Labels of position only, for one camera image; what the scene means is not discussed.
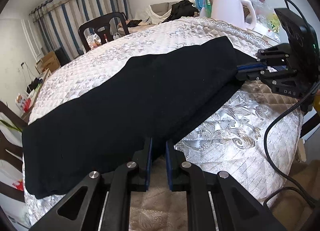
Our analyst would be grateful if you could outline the black pants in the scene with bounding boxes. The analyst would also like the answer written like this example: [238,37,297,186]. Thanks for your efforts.
[22,37,242,199]

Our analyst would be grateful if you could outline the white electric kettle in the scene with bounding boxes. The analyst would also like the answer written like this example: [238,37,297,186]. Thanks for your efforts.
[211,0,257,30]

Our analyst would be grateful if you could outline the white quilted bedspread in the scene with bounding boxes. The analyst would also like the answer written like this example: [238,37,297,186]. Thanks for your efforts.
[22,18,295,230]

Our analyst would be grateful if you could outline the black bag on sofa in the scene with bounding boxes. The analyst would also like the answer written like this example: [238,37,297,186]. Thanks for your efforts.
[168,0,198,20]

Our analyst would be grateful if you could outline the dark wooden chair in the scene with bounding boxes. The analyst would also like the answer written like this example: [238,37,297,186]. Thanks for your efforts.
[1,102,28,203]

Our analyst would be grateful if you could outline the beige sofa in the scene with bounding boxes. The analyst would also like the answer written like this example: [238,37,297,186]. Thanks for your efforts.
[117,2,198,33]

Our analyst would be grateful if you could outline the green snake plant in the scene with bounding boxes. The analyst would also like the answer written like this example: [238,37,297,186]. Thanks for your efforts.
[0,120,22,132]

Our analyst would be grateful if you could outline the red white product box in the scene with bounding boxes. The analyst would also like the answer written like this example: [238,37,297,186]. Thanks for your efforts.
[15,93,31,112]

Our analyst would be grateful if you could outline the white low tv cabinet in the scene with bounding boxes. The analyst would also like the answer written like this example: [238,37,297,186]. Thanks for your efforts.
[21,68,52,119]

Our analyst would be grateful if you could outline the cardboard box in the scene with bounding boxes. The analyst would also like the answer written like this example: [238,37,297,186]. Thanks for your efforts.
[35,51,61,73]

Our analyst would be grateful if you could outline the striped blue beige curtain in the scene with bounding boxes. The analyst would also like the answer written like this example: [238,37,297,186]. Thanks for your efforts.
[29,0,129,60]

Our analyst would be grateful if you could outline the red handled clear bag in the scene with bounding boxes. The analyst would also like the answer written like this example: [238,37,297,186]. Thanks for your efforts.
[249,0,273,18]

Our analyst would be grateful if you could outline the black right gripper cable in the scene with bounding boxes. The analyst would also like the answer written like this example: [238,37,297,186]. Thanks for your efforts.
[263,0,320,209]

